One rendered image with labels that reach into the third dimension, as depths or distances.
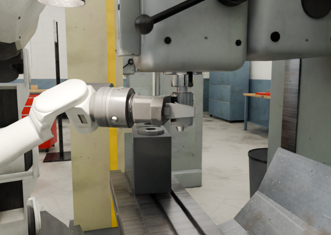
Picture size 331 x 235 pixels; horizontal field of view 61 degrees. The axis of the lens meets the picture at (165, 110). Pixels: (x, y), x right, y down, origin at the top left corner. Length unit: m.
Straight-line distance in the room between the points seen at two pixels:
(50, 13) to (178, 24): 9.34
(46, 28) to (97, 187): 7.74
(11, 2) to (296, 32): 0.64
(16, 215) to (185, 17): 1.06
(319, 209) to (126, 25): 0.59
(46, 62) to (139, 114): 9.11
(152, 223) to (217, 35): 0.50
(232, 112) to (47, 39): 5.99
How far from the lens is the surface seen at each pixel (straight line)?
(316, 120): 0.82
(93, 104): 0.60
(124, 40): 0.55
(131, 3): 0.56
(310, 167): 0.83
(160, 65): 0.48
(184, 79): 0.57
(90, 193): 2.47
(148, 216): 0.81
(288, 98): 0.88
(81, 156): 2.37
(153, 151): 0.90
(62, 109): 0.61
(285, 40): 0.56
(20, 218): 1.31
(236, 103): 7.93
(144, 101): 0.56
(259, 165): 2.46
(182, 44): 0.49
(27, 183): 1.20
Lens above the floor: 1.30
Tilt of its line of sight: 7 degrees down
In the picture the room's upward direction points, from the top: straight up
